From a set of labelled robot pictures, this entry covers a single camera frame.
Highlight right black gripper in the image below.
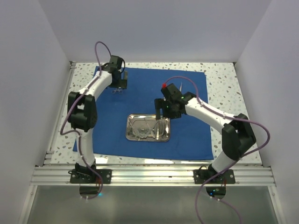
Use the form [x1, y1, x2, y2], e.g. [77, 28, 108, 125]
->
[155, 98, 181, 120]

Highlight steel ring-handled forceps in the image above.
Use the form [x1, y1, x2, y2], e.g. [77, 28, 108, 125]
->
[112, 88, 123, 94]

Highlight steel instrument tray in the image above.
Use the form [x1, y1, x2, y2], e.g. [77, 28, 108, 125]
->
[126, 114, 171, 142]

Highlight steel surgical scissors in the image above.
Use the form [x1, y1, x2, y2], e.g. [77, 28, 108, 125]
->
[130, 120, 151, 141]

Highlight blue surgical cloth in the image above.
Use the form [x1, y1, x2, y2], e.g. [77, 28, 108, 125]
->
[92, 68, 213, 160]

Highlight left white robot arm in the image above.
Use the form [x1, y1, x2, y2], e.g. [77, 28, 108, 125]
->
[67, 60, 128, 183]

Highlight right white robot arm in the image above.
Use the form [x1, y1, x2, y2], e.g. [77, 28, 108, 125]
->
[154, 92, 256, 183]

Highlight steel blunt forceps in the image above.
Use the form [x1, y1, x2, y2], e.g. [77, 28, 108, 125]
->
[138, 119, 151, 139]

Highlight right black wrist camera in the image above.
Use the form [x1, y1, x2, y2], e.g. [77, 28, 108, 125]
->
[161, 83, 182, 102]

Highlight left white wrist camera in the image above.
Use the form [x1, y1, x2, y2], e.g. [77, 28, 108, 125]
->
[109, 55, 125, 70]

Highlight aluminium mounting rail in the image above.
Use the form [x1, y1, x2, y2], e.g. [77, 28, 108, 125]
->
[30, 164, 276, 187]

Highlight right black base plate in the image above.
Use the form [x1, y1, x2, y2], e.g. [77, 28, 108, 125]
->
[193, 166, 236, 184]

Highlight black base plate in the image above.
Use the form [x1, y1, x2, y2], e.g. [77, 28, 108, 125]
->
[193, 166, 236, 184]
[68, 168, 112, 184]

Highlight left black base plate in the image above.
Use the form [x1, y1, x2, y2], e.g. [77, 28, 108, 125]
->
[68, 168, 112, 184]

